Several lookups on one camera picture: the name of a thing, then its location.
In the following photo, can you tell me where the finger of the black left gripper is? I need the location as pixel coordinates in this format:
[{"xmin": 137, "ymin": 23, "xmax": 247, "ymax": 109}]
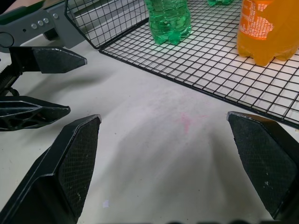
[
  {"xmin": 9, "ymin": 46, "xmax": 88, "ymax": 75},
  {"xmin": 0, "ymin": 95, "xmax": 71, "ymax": 133}
]

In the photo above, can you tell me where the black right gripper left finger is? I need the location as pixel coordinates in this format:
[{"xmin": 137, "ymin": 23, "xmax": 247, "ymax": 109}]
[{"xmin": 0, "ymin": 114, "xmax": 102, "ymax": 224}]

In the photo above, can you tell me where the orange plastic soda bottle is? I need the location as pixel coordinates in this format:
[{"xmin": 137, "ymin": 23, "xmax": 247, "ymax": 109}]
[{"xmin": 236, "ymin": 0, "xmax": 299, "ymax": 67}]

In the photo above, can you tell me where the green plastic soda bottle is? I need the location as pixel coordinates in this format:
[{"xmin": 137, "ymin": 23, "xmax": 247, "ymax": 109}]
[
  {"xmin": 207, "ymin": 0, "xmax": 233, "ymax": 7},
  {"xmin": 144, "ymin": 0, "xmax": 193, "ymax": 45}
]

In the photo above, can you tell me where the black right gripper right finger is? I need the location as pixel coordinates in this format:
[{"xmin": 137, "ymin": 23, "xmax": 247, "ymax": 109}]
[{"xmin": 226, "ymin": 111, "xmax": 299, "ymax": 221}]

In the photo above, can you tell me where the black wire basket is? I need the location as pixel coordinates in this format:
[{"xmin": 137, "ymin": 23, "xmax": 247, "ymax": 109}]
[{"xmin": 64, "ymin": 0, "xmax": 299, "ymax": 128}]

